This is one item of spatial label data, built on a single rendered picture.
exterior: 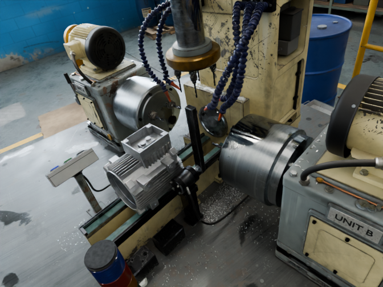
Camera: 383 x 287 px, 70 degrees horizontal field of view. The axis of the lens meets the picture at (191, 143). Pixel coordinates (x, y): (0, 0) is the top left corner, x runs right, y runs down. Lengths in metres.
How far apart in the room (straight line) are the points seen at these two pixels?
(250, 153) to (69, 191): 0.87
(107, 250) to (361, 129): 0.53
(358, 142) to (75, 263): 0.94
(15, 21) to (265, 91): 5.59
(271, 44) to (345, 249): 0.63
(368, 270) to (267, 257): 0.32
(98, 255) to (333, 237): 0.51
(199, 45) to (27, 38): 5.57
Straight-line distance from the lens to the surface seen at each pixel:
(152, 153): 0.87
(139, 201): 0.86
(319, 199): 0.68
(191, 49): 0.88
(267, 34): 0.97
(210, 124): 1.14
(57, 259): 1.16
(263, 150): 0.77
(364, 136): 0.63
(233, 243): 0.99
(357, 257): 0.75
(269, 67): 1.01
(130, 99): 1.16
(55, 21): 6.34
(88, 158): 1.04
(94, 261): 0.55
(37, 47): 6.36
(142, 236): 1.00
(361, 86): 0.63
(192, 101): 1.16
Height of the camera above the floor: 1.65
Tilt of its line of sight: 38 degrees down
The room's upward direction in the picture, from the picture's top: 10 degrees counter-clockwise
